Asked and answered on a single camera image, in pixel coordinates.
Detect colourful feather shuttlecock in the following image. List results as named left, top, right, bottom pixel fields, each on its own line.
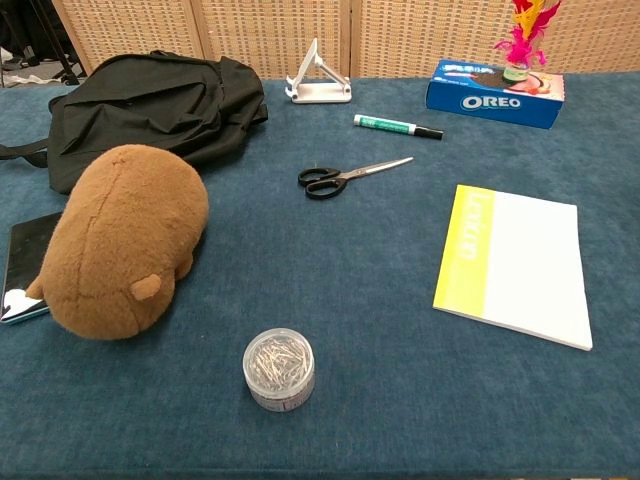
left=493, top=0, right=563, bottom=84

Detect black fabric backpack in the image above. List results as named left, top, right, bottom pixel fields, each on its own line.
left=0, top=49, right=270, bottom=196

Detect black tripod stand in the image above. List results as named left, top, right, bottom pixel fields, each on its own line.
left=0, top=0, right=89, bottom=87

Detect black smartphone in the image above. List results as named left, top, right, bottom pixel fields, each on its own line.
left=0, top=211, right=65, bottom=326

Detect blue table cloth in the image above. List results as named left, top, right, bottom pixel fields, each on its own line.
left=0, top=72, right=640, bottom=473

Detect green white marker pen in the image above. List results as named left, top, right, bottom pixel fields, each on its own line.
left=353, top=113, right=445, bottom=141

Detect woven rattan folding screen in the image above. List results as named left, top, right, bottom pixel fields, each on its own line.
left=51, top=0, right=640, bottom=80

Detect white folding phone stand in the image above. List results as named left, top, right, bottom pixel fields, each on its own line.
left=284, top=37, right=353, bottom=105

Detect black handled scissors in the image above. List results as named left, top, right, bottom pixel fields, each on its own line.
left=297, top=156, right=415, bottom=201

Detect brown plush toy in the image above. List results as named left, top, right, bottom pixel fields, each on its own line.
left=25, top=143, right=210, bottom=342

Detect blue Oreo cookie box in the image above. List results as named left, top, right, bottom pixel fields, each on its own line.
left=425, top=59, right=567, bottom=130

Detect yellow white booklet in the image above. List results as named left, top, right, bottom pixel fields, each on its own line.
left=432, top=184, right=594, bottom=352

